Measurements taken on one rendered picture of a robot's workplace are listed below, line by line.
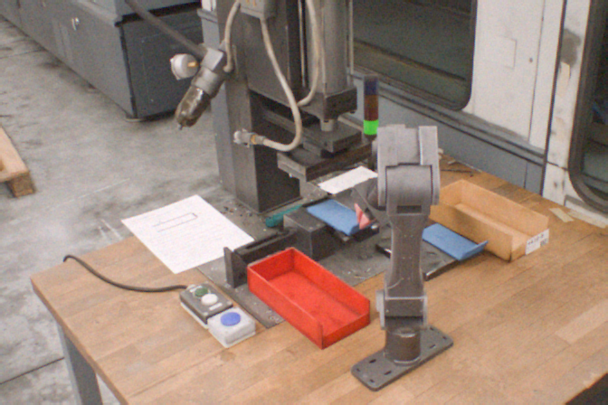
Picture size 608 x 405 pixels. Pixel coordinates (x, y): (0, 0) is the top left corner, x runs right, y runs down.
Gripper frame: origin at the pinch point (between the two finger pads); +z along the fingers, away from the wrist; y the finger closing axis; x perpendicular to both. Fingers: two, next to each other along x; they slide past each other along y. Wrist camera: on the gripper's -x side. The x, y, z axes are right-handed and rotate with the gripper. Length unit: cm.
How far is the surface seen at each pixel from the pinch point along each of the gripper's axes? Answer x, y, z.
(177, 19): -128, 241, 184
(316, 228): 5.9, 5.8, 6.3
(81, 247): -10, 118, 189
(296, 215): 5.6, 12.1, 10.0
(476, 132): -62, 17, 12
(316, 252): 6.1, 2.5, 11.2
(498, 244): -24.1, -18.1, -3.7
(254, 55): 4.9, 41.6, -10.9
